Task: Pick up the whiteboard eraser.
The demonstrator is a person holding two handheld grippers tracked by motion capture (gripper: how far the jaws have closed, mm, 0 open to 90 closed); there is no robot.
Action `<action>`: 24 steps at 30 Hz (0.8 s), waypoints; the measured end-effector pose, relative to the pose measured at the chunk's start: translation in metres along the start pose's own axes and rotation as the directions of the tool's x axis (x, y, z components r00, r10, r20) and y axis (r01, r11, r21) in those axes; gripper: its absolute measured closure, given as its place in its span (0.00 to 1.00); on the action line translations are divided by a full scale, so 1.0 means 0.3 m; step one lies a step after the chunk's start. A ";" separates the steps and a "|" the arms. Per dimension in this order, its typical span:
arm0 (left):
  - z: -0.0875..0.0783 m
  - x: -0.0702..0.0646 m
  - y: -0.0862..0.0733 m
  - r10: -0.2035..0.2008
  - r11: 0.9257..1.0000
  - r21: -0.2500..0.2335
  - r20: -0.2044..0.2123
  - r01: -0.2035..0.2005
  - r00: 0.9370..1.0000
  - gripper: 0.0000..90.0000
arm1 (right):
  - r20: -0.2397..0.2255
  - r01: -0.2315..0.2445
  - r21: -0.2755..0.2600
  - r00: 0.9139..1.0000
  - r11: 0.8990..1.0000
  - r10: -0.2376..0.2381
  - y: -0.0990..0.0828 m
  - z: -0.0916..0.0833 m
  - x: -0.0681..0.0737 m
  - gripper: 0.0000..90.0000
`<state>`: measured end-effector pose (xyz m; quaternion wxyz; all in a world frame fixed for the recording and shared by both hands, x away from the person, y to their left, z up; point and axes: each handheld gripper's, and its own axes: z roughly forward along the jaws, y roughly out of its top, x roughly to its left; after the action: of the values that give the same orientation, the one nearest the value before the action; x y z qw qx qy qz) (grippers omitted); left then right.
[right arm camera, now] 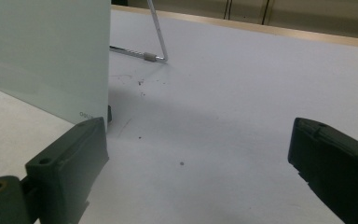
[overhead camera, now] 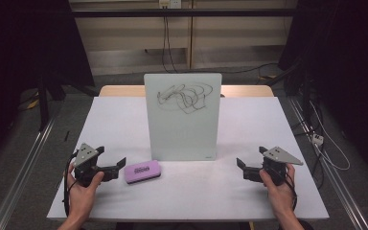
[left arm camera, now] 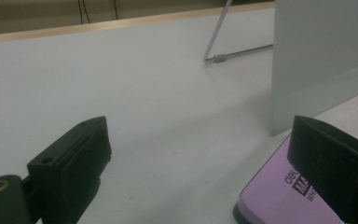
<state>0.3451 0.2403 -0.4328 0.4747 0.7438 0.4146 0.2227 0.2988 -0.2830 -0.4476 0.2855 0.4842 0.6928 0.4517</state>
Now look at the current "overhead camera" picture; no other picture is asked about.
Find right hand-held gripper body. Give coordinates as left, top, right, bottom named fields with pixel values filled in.
left=261, top=146, right=304, bottom=187

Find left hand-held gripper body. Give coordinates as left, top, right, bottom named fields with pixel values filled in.
left=72, top=143, right=105, bottom=188

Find purple whiteboard eraser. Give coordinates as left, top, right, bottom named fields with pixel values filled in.
left=123, top=159, right=162, bottom=185

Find glass whiteboard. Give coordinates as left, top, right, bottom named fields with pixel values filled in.
left=143, top=72, right=223, bottom=162

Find person's right hand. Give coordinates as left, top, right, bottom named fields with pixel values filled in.
left=259, top=163, right=297, bottom=222

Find person's left hand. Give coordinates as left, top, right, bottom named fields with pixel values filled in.
left=66, top=164, right=105, bottom=222

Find white power strip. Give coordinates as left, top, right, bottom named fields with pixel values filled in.
left=310, top=132, right=326, bottom=147

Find white table mat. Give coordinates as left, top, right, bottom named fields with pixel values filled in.
left=46, top=96, right=331, bottom=222

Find wooden table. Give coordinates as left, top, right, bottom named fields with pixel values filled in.
left=99, top=83, right=275, bottom=99

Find black metal stand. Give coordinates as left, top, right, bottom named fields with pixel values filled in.
left=35, top=74, right=65, bottom=132

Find black curtain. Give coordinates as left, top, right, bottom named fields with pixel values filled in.
left=0, top=0, right=96, bottom=167
left=277, top=0, right=368, bottom=173

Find black horizontal bar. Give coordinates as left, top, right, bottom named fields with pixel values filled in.
left=71, top=8, right=299, bottom=18

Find right hand-held gripper cable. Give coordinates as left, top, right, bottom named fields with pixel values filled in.
left=283, top=172, right=299, bottom=213

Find hand-held gripper cable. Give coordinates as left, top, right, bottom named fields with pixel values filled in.
left=62, top=149, right=80, bottom=219
left=283, top=172, right=299, bottom=213

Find left hand-held gripper cable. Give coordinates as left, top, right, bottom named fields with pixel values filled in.
left=62, top=149, right=80, bottom=219

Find white floor cable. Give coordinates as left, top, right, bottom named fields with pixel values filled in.
left=309, top=100, right=352, bottom=172

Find aluminium floor rail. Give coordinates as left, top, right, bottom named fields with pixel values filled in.
left=287, top=95, right=368, bottom=230
left=0, top=117, right=59, bottom=230

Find black hanging power cables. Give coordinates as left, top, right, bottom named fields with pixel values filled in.
left=161, top=8, right=179, bottom=75

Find wooden wall post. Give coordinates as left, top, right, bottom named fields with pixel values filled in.
left=186, top=0, right=196, bottom=70

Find white wall outlet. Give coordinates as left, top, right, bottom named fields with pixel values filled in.
left=158, top=0, right=183, bottom=10

